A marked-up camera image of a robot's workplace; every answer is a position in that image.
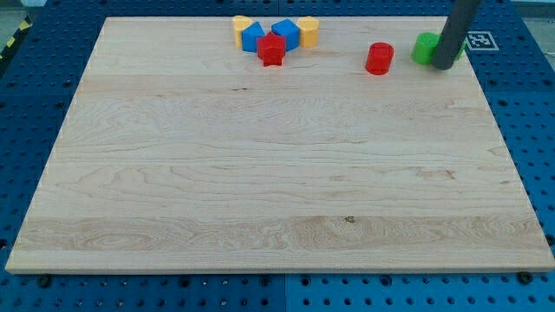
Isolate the yellow block left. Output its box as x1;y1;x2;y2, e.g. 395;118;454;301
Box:
232;15;254;49

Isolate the black bolt left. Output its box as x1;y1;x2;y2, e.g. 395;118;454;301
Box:
36;275;51;288

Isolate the blue triangular block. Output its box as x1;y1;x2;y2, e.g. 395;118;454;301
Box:
241;22;265;53

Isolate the white fiducial marker tag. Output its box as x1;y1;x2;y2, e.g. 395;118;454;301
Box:
466;30;499;51

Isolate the black bolt right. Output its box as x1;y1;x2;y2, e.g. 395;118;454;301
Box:
517;271;533;285

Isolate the red star block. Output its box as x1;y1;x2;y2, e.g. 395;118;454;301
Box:
257;32;286;67

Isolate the wooden board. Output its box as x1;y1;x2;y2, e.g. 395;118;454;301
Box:
6;16;554;275

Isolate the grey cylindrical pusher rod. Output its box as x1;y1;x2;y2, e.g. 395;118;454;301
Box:
431;0;482;70

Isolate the black bolt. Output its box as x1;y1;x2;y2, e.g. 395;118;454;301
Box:
517;271;533;285
36;275;51;288

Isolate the yellow hexagon block right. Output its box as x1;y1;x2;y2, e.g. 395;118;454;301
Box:
297;16;319;48

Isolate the green star block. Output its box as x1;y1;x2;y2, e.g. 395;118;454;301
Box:
455;40;467;61

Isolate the red cylinder block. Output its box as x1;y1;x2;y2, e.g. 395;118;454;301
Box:
365;42;395;75

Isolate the green cylinder block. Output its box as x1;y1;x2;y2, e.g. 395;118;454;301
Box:
411;32;441;65

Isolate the blue cube block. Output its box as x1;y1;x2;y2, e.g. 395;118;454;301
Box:
271;19;300;52

